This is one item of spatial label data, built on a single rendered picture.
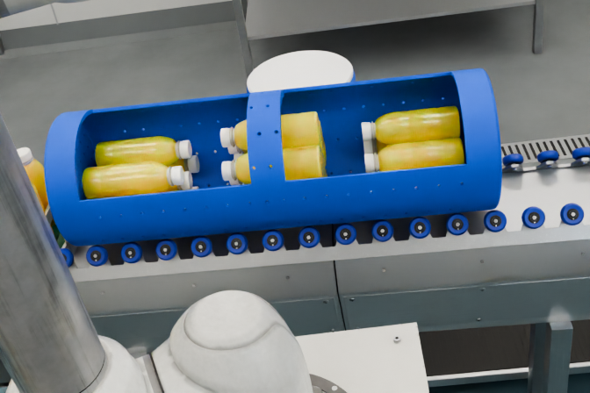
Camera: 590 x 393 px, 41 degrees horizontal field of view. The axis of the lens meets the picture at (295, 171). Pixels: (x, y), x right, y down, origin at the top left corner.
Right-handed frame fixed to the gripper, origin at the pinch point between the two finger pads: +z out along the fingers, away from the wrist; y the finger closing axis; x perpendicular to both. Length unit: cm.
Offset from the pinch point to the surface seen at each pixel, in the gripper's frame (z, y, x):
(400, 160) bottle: 55, 39, 16
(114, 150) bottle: 43, -20, 17
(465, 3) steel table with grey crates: 152, 52, 263
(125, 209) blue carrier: 45.8, -12.8, -0.2
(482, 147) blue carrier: 49, 55, 9
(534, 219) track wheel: 69, 63, 10
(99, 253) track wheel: 58, -25, 2
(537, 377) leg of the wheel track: 137, 61, 22
